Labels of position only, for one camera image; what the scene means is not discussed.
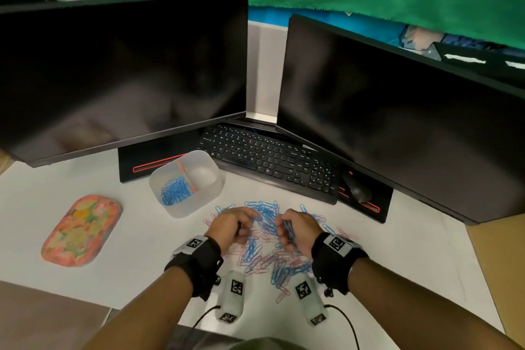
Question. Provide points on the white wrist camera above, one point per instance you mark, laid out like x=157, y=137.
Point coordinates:
x=230, y=300
x=311, y=300

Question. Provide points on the black equipment white labels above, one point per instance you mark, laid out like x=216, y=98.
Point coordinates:
x=484, y=64

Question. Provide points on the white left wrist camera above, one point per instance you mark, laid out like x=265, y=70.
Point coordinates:
x=230, y=300

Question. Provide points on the left wristband with marker tags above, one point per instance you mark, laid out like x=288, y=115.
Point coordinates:
x=197, y=267

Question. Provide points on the wristband with marker tags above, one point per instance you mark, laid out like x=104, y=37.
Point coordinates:
x=197, y=267
x=336, y=267

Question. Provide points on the heap of sorted blue paperclips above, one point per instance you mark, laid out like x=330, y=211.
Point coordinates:
x=174, y=192

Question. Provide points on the floral orange tin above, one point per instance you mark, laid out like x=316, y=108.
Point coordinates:
x=82, y=230

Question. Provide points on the person's right forearm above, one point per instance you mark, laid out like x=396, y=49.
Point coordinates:
x=422, y=308

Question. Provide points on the person's left forearm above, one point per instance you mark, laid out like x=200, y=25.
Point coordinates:
x=139, y=313

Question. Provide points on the black computer mouse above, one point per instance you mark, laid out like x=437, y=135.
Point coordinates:
x=357, y=189

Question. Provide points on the right wristband with marker tags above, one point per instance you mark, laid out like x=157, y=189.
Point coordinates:
x=336, y=267

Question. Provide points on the translucent plastic divided container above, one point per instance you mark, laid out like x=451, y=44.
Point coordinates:
x=205, y=194

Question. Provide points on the black computer monitor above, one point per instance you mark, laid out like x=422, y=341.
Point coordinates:
x=115, y=79
x=402, y=120

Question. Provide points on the pile of blue pink paperclips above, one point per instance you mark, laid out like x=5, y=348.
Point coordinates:
x=266, y=263

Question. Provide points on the black keyboard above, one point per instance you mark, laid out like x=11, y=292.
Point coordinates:
x=266, y=157

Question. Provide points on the person's right hand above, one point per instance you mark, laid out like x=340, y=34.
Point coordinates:
x=305, y=233

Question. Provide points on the blue partition panel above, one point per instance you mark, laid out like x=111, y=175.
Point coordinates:
x=311, y=19

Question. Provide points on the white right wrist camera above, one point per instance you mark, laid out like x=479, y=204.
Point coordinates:
x=311, y=300

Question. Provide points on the person's left hand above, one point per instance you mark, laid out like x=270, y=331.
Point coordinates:
x=227, y=228

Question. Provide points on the black red-trimmed desk mat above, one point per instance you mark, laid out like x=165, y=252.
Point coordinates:
x=139, y=157

